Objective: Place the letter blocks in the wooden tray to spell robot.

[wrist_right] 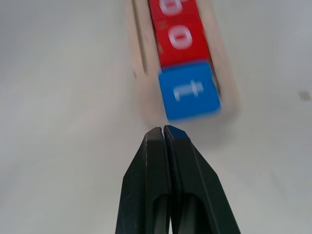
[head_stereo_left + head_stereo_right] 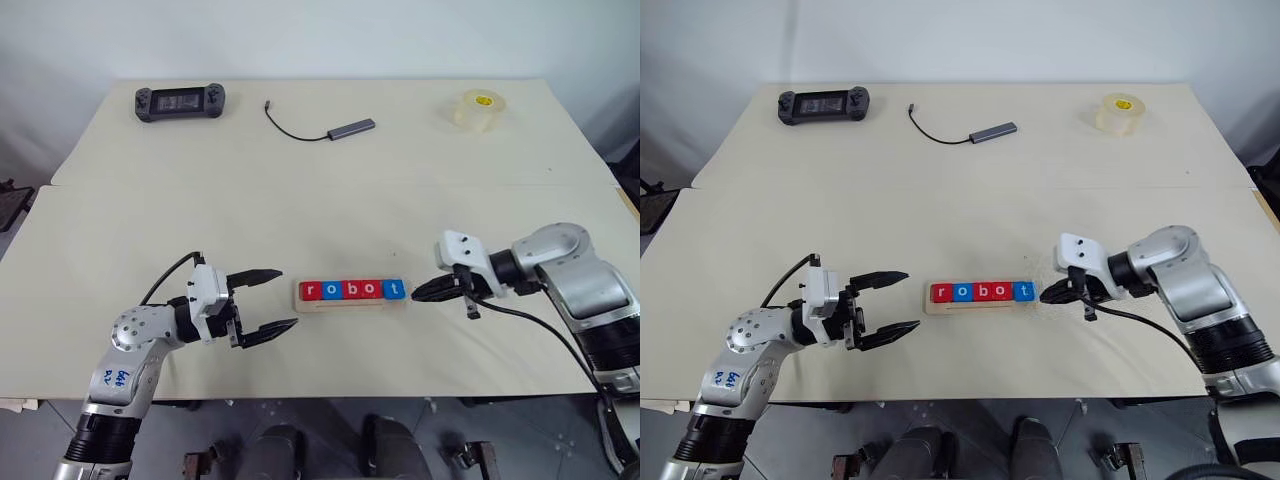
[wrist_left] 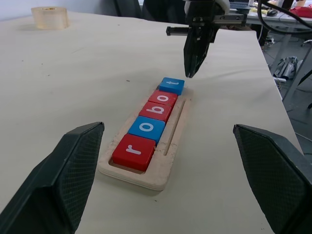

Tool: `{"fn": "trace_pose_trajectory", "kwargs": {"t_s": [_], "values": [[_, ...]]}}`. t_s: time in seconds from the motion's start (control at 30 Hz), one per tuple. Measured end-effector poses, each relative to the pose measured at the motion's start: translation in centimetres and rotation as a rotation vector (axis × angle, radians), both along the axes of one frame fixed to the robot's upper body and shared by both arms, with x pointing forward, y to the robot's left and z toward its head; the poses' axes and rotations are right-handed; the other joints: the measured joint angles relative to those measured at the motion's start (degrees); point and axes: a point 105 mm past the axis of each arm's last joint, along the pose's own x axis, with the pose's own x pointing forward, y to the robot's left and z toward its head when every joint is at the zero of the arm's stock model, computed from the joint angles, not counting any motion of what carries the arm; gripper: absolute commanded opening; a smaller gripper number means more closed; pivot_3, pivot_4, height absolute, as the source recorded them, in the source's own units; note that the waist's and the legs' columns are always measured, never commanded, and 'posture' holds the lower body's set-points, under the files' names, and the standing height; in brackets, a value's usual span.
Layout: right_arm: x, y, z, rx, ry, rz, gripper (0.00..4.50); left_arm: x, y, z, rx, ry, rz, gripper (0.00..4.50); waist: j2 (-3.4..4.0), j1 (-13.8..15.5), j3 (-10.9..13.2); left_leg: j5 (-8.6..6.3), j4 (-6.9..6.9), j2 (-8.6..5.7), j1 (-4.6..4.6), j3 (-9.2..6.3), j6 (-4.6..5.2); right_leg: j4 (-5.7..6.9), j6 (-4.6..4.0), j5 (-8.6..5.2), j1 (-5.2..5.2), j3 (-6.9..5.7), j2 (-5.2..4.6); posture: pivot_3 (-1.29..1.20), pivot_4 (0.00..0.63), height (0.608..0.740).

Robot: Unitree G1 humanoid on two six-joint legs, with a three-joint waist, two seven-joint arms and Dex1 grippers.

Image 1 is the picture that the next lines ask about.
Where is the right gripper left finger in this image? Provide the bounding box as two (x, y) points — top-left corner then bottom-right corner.
(115, 126), (173, 234)

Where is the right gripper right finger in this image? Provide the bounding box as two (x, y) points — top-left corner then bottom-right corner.
(163, 125), (242, 234)

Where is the blue letter tile t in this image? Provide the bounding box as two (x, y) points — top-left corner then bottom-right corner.
(157, 62), (223, 122)

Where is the red letter tile o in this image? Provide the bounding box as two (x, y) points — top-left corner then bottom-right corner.
(152, 19), (215, 72)

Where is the red letter tile b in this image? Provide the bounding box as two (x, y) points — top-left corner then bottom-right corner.
(147, 0), (199, 25)

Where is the wooden letter tray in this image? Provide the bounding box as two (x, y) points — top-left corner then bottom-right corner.
(125, 0), (241, 122)

